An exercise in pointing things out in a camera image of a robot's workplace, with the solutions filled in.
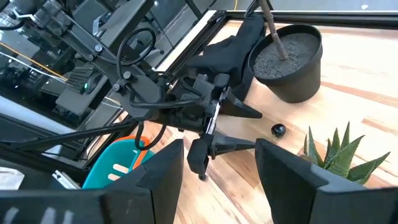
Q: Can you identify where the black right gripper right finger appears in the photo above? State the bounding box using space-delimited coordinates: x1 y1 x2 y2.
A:
254 138 329 224

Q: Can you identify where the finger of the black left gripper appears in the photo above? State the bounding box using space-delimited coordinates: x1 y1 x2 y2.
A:
220 88 264 119
210 130 256 156

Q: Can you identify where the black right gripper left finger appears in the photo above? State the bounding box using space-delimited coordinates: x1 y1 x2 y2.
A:
104 139 185 224

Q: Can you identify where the small glossy black ball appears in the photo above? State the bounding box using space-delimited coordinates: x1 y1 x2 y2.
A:
271 123 287 138

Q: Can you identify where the teal plastic slotted basket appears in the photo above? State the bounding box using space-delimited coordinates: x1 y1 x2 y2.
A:
82 139 155 190

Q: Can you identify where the black cloth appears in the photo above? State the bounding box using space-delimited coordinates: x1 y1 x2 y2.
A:
183 12 267 102

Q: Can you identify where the green spiky succulent plant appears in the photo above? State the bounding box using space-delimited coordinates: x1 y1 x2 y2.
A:
300 121 391 185

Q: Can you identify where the black round tree pot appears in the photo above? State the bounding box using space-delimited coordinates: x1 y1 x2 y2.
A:
248 24 323 104

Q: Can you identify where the artificial green leafy tree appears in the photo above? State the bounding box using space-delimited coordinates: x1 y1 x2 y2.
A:
259 0 289 60

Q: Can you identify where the black box green light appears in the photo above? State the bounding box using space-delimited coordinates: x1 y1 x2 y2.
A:
55 60 109 116

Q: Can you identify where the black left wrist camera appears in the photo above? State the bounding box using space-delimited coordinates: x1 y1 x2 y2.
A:
192 73 231 94

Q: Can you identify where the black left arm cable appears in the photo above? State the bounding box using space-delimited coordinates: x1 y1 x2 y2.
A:
116 27 157 80

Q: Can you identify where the black metal table frame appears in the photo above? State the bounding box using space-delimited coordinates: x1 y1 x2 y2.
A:
0 9 398 187

